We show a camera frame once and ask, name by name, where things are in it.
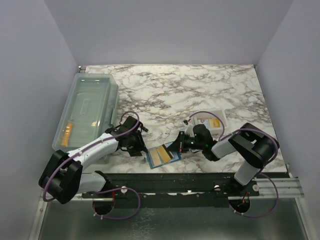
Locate clear acrylic card box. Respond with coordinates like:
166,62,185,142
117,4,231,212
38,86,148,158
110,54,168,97
190,108,229,135

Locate gold credit card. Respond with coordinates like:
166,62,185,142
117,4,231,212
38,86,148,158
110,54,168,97
149,148,163,168
156,144,174,164

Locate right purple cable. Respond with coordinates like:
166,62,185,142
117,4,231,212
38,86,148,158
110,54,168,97
186,110,281,218

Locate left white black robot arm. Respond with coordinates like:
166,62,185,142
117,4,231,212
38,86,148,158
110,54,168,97
38,116,148,204

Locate teal leather card holder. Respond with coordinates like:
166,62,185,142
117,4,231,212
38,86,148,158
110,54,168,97
145,142,182,169

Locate black green screwdriver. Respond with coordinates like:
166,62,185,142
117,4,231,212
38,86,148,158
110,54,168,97
140,126,149,133

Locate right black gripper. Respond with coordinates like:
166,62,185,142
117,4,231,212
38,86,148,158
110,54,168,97
166,131,205,153

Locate aluminium extrusion rail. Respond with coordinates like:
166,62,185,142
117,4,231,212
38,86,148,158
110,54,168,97
38,177,305,201

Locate orange tool in bin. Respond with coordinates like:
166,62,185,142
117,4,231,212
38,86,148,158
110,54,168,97
61,121,73,147

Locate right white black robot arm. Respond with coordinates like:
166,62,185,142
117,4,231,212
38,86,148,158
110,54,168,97
167,123,280,196

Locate credit cards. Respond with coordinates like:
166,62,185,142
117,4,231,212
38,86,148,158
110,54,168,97
197,118,221,129

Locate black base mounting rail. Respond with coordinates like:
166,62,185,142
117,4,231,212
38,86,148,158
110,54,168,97
74,171,292,210

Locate clear plastic storage bin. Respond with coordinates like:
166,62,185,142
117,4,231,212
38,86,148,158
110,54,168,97
52,73,119,152

